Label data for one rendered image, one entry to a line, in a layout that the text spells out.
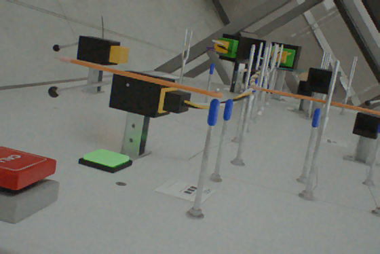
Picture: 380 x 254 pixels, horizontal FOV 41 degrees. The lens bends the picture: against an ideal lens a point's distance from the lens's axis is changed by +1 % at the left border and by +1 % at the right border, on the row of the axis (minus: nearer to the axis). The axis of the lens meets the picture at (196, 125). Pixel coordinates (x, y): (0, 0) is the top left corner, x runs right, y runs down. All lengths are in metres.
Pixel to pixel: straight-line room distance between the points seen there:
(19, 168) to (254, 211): 0.21
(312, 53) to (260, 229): 7.79
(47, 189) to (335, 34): 7.88
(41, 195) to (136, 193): 0.09
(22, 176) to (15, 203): 0.02
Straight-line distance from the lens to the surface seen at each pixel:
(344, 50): 8.16
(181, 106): 0.53
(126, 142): 0.57
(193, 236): 0.39
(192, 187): 0.49
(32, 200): 0.39
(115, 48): 0.92
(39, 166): 0.39
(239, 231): 0.41
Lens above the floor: 1.34
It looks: 17 degrees down
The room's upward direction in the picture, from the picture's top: 61 degrees clockwise
